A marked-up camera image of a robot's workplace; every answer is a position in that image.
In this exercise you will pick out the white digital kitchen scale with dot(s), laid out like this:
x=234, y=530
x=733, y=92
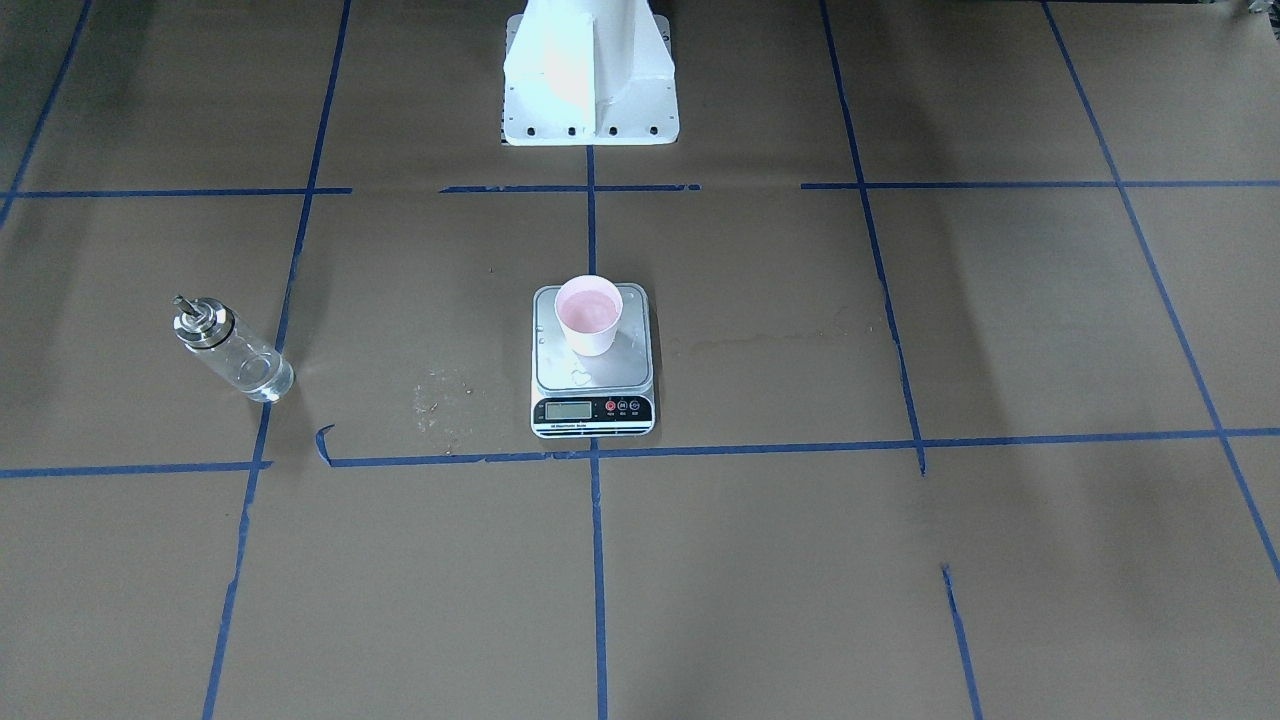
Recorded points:
x=607, y=395

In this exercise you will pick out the pink paper cup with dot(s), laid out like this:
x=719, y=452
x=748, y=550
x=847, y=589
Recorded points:
x=588, y=309

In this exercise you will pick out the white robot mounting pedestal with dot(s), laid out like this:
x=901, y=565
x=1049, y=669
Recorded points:
x=580, y=73

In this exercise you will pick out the glass sauce bottle metal pourer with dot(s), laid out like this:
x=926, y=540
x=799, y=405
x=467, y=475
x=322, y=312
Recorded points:
x=216, y=335

